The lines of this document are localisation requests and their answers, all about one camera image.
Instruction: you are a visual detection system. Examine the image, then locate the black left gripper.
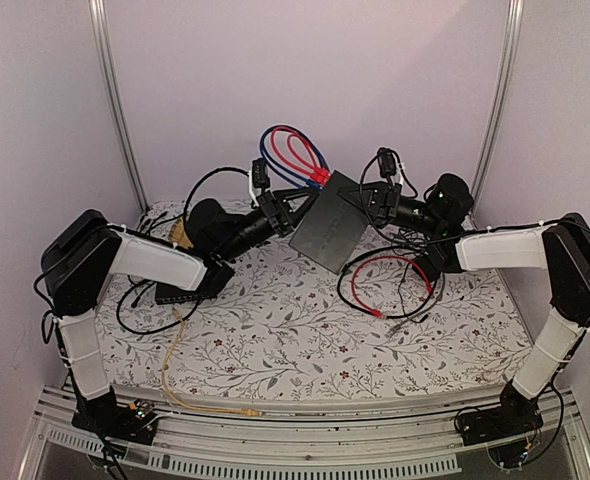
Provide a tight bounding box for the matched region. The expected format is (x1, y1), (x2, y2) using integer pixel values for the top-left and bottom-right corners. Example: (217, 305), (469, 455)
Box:
(218, 186), (321, 263)

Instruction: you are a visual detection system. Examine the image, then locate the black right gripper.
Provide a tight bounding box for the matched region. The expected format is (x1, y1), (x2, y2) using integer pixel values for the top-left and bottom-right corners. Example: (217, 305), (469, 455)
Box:
(338, 180), (446, 237)

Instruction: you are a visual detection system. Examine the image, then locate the black network switch box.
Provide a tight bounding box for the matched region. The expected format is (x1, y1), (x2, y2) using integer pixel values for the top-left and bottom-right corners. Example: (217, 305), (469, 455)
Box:
(289, 171), (368, 274)

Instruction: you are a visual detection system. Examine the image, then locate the black ethernet cable teal boot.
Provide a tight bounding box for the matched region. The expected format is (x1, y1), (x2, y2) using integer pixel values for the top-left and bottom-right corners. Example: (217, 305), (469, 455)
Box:
(336, 246), (437, 321)

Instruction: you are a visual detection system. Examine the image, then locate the red ethernet cable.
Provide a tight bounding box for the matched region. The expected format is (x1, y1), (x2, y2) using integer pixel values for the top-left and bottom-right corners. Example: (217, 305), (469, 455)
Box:
(350, 257), (434, 319)
(270, 128), (331, 187)

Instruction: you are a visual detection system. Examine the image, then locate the black power cable with plug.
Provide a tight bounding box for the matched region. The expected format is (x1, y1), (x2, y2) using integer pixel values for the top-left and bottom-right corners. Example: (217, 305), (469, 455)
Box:
(394, 227), (439, 324)

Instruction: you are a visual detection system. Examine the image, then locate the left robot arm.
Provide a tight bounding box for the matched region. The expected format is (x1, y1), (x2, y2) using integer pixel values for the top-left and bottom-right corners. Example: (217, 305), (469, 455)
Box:
(37, 188), (319, 434)

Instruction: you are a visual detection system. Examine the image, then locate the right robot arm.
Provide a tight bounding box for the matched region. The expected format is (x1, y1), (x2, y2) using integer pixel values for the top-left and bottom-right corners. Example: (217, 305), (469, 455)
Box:
(339, 174), (590, 436)

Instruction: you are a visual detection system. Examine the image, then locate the black power adapter brick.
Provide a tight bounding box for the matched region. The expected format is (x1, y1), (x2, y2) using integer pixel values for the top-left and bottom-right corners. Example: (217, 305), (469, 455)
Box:
(412, 255), (441, 284)

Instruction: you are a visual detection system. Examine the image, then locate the floral patterned table cloth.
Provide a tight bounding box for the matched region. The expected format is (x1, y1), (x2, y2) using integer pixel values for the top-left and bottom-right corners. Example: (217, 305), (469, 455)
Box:
(96, 238), (530, 401)

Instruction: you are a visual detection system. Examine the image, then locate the yellow woven mat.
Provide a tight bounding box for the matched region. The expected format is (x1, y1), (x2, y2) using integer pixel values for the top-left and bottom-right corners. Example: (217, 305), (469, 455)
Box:
(168, 219), (193, 249)

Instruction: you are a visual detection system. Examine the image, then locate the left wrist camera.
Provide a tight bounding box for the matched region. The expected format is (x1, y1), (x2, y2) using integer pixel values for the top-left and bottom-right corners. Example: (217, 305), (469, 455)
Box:
(248, 158), (270, 206)

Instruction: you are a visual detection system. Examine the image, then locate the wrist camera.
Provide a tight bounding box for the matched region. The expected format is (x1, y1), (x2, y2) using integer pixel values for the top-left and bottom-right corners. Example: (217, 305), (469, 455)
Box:
(425, 173), (474, 234)
(248, 158), (270, 206)

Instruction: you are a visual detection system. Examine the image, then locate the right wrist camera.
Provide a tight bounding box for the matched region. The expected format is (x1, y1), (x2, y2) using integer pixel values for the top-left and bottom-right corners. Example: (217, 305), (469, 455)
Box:
(425, 173), (474, 234)

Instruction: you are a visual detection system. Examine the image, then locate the blue ethernet cable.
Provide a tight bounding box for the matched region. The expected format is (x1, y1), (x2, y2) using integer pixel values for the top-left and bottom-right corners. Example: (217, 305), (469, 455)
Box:
(258, 125), (329, 190)

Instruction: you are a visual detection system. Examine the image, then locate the yellow ethernet cable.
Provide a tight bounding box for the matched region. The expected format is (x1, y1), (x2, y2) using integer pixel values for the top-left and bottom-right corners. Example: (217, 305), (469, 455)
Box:
(159, 308), (264, 419)

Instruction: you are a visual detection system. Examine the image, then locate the right aluminium frame post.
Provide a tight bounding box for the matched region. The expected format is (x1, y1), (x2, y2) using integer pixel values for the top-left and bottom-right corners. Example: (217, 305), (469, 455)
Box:
(471, 0), (524, 206)

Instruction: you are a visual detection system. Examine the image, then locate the aluminium frame post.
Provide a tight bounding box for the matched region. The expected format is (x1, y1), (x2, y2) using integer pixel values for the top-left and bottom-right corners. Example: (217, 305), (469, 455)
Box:
(471, 0), (524, 206)
(88, 0), (149, 212)

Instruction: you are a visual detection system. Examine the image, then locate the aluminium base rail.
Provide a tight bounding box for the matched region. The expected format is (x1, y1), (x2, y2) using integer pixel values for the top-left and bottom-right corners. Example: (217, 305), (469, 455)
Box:
(17, 384), (590, 480)

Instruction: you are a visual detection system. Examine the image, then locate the left aluminium frame post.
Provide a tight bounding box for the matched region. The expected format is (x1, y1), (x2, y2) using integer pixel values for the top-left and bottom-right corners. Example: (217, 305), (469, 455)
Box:
(88, 0), (149, 212)

